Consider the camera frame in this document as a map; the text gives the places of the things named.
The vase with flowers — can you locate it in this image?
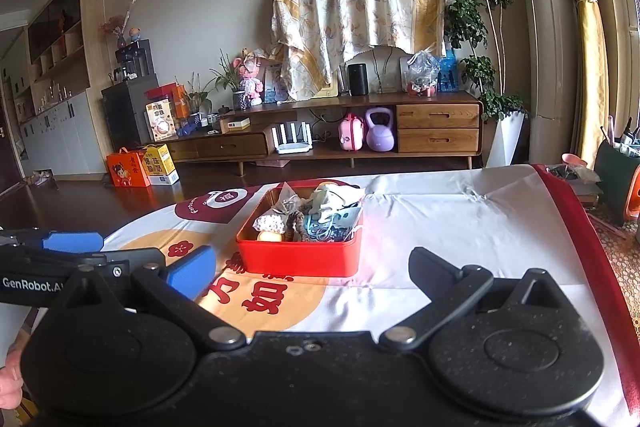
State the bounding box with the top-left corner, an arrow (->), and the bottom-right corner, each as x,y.
99,0 -> 140,50

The person's left hand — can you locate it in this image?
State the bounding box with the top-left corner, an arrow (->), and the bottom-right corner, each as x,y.
0,346 -> 25,411

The white tower air conditioner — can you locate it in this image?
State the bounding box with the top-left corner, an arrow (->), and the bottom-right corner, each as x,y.
502,0 -> 584,168

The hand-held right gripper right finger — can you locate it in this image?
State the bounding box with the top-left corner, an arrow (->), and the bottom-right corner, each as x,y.
380,247 -> 583,353

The wooden wall cabinet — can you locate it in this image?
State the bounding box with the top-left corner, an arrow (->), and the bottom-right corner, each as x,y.
19,0 -> 109,178

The orange stool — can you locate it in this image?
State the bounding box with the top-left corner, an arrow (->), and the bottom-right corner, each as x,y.
624,166 -> 640,224

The printed white tablecloth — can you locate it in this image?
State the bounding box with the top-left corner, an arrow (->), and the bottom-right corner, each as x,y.
30,164 -> 640,427

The orange carton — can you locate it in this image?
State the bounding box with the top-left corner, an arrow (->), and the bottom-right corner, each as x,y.
105,147 -> 151,189

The potted tree in white planter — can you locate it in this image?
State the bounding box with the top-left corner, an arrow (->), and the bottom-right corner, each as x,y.
443,0 -> 529,168

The pink toy suitcase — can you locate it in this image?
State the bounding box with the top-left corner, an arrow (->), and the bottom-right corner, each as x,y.
338,112 -> 365,152

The floral cloth cover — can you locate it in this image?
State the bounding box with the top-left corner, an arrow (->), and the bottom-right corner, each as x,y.
269,0 -> 459,103

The yellow curtain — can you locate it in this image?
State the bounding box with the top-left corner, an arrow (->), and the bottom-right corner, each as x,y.
560,0 -> 640,168

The picture book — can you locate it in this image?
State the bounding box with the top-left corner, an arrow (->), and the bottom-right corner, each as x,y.
262,61 -> 286,103

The white router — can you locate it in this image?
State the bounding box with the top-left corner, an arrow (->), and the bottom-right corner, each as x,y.
272,121 -> 315,156

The blue box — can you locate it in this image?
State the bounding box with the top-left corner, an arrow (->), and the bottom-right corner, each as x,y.
437,51 -> 461,93

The purple kettlebell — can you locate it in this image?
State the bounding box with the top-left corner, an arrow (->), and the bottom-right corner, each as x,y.
364,106 -> 397,153

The black coffee machine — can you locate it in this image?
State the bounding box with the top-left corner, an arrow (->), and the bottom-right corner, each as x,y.
113,39 -> 154,83

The wooden TV cabinet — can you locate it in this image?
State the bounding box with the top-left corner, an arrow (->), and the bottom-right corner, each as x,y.
162,91 -> 485,178

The potted orchid plant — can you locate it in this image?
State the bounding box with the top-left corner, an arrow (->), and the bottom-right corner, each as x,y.
209,49 -> 249,111

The dark green utensil container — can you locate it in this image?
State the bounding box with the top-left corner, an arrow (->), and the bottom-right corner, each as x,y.
593,116 -> 640,221

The light blue face mask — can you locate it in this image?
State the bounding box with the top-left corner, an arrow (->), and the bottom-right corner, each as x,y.
302,206 -> 364,243

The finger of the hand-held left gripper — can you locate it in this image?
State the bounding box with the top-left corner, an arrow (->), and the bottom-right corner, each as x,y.
0,229 -> 105,254
95,248 -> 167,279

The black cylinder speaker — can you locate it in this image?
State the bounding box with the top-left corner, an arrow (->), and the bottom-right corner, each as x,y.
347,63 -> 370,97

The white scalloped panel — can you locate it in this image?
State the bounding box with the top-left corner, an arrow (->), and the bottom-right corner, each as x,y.
357,46 -> 407,96

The pink plush doll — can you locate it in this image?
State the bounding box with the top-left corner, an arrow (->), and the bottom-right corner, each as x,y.
232,48 -> 266,107

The small potted plant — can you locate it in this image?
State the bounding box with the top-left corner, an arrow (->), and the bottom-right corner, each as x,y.
179,74 -> 214,128

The dark cabinet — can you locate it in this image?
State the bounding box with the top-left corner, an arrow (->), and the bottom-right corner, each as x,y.
101,79 -> 162,148

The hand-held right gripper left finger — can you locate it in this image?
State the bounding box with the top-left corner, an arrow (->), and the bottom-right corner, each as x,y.
60,244 -> 249,353

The orange gift box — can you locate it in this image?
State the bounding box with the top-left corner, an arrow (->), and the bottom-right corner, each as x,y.
144,82 -> 191,120

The red tin box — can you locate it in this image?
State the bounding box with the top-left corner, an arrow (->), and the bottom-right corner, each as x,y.
235,185 -> 364,278

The yellow carton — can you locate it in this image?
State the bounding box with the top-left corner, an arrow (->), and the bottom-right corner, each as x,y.
139,143 -> 181,186

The small white box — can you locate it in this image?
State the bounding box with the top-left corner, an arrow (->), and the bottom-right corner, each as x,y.
219,116 -> 251,134

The clear plastic bag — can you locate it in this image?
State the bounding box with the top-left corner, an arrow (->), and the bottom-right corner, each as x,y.
403,50 -> 441,98

